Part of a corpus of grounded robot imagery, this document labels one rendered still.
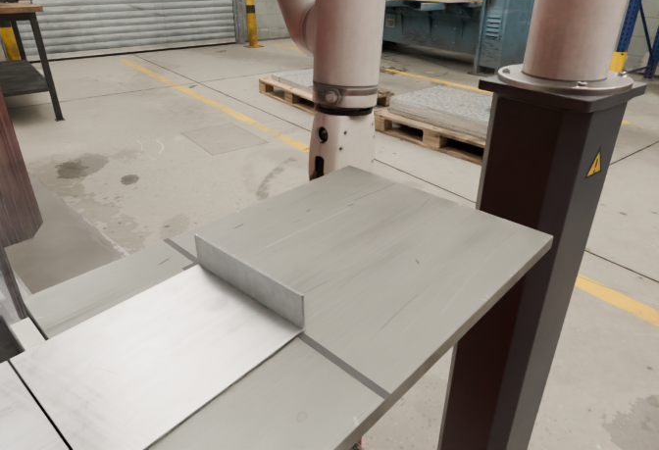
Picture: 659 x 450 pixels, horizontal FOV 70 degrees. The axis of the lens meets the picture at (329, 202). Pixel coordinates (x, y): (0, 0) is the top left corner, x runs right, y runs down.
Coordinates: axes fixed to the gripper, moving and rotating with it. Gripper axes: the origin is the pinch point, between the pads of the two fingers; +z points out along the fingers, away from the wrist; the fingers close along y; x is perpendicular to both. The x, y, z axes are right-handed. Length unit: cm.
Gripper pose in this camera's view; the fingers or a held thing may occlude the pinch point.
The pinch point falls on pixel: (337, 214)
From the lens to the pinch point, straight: 66.8
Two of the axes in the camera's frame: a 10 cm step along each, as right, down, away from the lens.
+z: -0.5, 9.2, 3.8
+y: 5.7, -2.9, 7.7
